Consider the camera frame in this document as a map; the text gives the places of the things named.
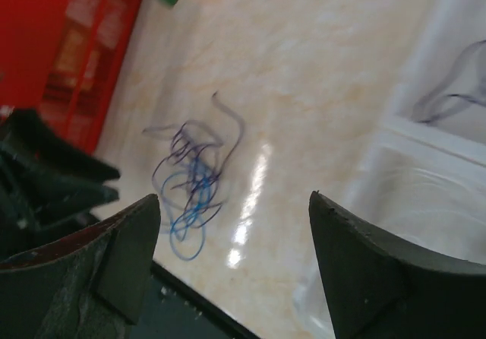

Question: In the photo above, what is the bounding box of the red plastic basket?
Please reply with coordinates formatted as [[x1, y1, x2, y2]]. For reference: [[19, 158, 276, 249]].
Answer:
[[1, 0, 141, 152]]

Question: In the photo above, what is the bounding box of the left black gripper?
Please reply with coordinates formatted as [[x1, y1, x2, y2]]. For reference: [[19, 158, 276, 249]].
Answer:
[[1, 109, 121, 259]]

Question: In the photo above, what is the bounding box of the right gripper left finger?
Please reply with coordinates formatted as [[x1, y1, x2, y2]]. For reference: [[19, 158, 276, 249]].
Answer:
[[1, 194, 160, 338]]

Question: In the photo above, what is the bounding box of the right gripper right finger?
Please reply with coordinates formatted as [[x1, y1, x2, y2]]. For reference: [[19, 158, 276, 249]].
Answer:
[[308, 192, 485, 338]]

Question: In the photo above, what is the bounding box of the white compartment tray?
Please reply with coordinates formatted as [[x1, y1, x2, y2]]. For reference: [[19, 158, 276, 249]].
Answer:
[[294, 0, 485, 338]]

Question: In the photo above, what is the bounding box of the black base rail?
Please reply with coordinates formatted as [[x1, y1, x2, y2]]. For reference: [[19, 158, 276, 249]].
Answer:
[[129, 262, 259, 339]]

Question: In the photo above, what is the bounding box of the black wire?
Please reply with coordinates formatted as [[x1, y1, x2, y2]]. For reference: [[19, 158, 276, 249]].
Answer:
[[411, 39, 486, 124]]

